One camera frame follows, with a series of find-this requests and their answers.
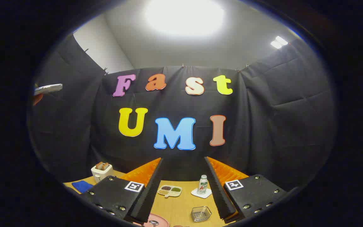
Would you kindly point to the white bottle with green cap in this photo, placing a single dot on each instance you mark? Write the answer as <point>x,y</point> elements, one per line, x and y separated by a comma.
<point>202,186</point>

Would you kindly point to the blue folded cloth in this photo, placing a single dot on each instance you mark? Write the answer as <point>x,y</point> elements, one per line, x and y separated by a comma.
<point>82,186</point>

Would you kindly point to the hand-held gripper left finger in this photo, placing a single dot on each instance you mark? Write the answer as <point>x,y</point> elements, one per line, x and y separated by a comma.
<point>151,192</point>

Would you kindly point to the white square coaster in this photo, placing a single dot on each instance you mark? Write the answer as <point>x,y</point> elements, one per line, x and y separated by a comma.
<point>204,195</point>

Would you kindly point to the dark beans pile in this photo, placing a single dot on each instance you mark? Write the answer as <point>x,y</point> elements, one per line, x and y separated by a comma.
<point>166,188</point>

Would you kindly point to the green beans pile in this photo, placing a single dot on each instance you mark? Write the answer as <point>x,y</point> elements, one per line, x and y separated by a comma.
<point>175,189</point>

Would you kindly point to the yellow beans pile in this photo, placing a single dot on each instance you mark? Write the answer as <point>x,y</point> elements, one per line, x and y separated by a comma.
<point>163,192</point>

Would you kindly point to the silver flat device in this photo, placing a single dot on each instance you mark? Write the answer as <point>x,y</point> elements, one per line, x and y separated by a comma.
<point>47,89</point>

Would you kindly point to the cream divided tray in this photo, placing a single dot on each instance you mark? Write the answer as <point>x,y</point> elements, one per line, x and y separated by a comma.
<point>169,193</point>

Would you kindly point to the toast slice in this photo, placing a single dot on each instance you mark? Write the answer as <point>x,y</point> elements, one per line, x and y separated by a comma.
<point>106,165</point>
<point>99,165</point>

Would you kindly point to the pink plate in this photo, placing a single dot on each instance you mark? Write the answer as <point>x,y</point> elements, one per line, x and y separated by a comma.
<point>162,220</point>

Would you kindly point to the small rectangular ceiling light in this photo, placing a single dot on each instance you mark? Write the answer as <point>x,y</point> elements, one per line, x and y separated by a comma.
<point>278,42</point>

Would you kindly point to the cream toaster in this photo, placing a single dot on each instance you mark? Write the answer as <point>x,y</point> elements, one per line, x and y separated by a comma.
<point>101,175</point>

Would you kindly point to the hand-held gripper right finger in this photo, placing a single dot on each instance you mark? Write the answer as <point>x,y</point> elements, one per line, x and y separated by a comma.
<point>217,192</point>

